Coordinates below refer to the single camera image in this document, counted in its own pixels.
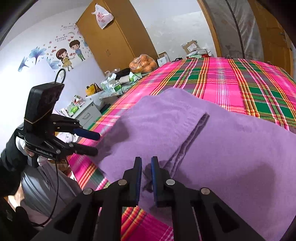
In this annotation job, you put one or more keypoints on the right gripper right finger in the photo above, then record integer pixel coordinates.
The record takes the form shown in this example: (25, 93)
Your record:
(197, 214)

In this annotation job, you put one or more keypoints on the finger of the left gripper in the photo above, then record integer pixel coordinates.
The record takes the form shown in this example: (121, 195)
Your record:
(86, 134)
(83, 150)

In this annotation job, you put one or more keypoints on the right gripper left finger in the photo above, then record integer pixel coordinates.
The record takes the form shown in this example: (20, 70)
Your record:
(96, 215)

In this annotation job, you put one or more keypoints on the purple fleece garment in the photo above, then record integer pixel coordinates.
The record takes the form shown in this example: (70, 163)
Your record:
(246, 161)

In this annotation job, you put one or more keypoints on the folding table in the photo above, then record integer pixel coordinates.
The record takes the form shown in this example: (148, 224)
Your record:
(125, 84)

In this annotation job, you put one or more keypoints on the white drawer cabinet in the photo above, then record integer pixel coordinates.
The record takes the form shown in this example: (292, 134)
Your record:
(87, 114)

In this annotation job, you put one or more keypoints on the yellow bag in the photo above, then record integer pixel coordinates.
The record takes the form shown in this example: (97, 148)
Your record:
(92, 89)

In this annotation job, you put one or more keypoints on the wooden wardrobe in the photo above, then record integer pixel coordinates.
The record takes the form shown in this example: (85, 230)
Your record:
(116, 45)

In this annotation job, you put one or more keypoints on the bag of oranges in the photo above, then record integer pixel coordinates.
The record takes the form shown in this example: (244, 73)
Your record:
(143, 64)

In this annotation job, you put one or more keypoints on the white plastic bag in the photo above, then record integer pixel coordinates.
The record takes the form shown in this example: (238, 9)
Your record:
(103, 17)

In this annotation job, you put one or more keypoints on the cardboard box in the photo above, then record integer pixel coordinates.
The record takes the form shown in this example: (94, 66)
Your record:
(190, 46)

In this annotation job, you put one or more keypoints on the wooden door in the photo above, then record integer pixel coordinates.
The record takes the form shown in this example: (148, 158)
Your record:
(276, 44)

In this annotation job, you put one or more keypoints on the cartoon couple wall sticker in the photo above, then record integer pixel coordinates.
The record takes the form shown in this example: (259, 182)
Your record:
(66, 57)

